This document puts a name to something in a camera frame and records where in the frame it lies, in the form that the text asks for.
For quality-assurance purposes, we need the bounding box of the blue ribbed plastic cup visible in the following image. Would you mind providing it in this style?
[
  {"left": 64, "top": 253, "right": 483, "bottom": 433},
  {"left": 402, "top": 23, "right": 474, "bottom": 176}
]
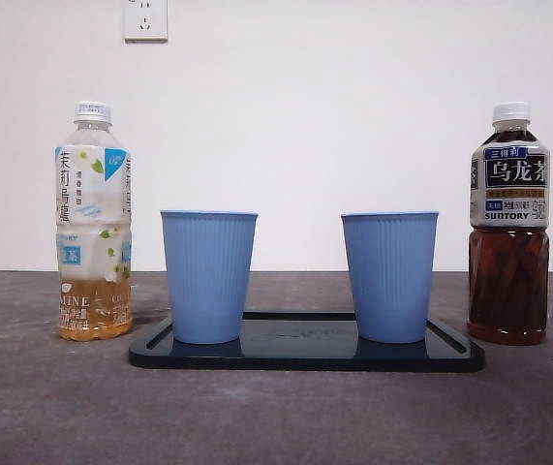
[
  {"left": 160, "top": 209, "right": 260, "bottom": 346},
  {"left": 340, "top": 210, "right": 441, "bottom": 345}
]

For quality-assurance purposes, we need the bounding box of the clear jasmine tea bottle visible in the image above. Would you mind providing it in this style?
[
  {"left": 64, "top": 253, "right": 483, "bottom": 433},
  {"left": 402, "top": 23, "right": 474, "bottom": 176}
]
[{"left": 54, "top": 100, "right": 135, "bottom": 343}]

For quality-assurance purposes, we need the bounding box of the white wall socket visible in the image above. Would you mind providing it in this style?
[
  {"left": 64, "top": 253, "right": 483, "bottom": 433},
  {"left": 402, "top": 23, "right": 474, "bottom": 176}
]
[{"left": 123, "top": 0, "right": 169, "bottom": 43}]

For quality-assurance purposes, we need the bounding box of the dark oolong tea bottle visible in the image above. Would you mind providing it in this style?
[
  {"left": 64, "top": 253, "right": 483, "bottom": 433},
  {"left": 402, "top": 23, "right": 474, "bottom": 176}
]
[{"left": 466, "top": 102, "right": 551, "bottom": 347}]

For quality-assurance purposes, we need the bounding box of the dark teal flat tray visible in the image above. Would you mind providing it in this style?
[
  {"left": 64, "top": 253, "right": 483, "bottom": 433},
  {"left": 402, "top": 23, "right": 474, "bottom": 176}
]
[{"left": 127, "top": 311, "right": 487, "bottom": 374}]

